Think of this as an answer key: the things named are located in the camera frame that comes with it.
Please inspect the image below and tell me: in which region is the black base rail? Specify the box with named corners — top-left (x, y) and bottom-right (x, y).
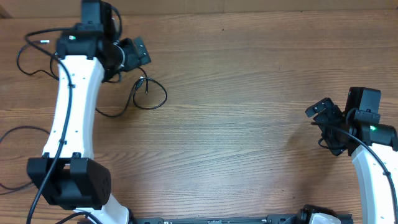
top-left (129, 214), bottom-right (296, 224)

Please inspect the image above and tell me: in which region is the black USB cable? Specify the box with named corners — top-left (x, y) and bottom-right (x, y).
top-left (0, 125), bottom-right (52, 196)
top-left (95, 67), bottom-right (169, 119)
top-left (16, 39), bottom-right (63, 82)

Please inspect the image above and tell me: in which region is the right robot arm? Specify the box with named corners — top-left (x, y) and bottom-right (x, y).
top-left (305, 87), bottom-right (397, 223)

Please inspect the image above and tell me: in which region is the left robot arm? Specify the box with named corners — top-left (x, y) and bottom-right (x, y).
top-left (27, 1), bottom-right (150, 223)

